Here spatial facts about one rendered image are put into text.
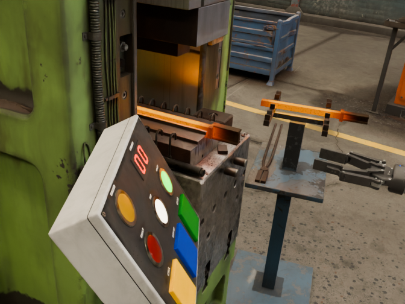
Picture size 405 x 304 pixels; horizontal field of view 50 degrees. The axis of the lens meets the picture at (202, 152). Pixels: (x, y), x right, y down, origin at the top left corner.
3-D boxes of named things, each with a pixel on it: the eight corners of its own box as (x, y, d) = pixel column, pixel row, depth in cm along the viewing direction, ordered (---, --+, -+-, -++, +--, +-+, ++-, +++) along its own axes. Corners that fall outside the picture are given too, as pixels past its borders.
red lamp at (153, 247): (169, 254, 69) (170, 233, 67) (154, 272, 66) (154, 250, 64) (153, 248, 70) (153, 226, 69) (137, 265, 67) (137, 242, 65)
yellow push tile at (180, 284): (196, 287, 75) (176, 257, 72) (195, 322, 69) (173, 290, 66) (187, 290, 76) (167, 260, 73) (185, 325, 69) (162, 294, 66)
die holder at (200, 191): (237, 236, 170) (251, 133, 150) (193, 300, 140) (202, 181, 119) (120, 195, 191) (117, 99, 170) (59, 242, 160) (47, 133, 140)
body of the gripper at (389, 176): (402, 201, 109) (363, 190, 112) (404, 186, 115) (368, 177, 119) (410, 175, 105) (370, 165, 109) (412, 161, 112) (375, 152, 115)
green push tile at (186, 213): (199, 219, 93) (183, 192, 90) (198, 241, 86) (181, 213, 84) (192, 222, 93) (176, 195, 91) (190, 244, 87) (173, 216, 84)
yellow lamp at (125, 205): (143, 215, 66) (143, 191, 64) (125, 231, 62) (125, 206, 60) (126, 209, 67) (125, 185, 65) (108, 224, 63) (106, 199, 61)
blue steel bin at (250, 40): (293, 70, 552) (302, 11, 519) (272, 86, 489) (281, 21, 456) (210, 53, 598) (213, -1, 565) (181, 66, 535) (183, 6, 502)
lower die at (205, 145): (217, 145, 140) (220, 120, 137) (189, 171, 124) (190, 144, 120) (111, 116, 156) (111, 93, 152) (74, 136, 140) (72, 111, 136)
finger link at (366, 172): (379, 181, 113) (381, 184, 112) (336, 177, 114) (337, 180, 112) (383, 168, 111) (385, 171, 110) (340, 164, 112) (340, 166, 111)
